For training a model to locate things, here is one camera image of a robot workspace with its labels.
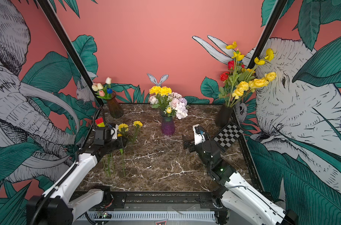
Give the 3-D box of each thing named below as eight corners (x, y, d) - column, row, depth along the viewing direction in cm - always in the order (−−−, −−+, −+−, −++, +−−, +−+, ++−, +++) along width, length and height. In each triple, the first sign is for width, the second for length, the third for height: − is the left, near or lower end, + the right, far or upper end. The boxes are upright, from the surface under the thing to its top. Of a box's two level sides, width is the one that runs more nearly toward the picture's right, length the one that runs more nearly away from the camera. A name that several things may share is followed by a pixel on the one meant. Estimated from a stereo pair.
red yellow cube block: (99, 129, 106) (96, 125, 102) (97, 124, 109) (94, 119, 105) (105, 127, 108) (102, 122, 103) (104, 121, 111) (101, 117, 107)
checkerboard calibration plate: (226, 150, 96) (228, 147, 93) (213, 139, 101) (214, 136, 98) (241, 134, 105) (243, 131, 102) (228, 124, 110) (230, 121, 107)
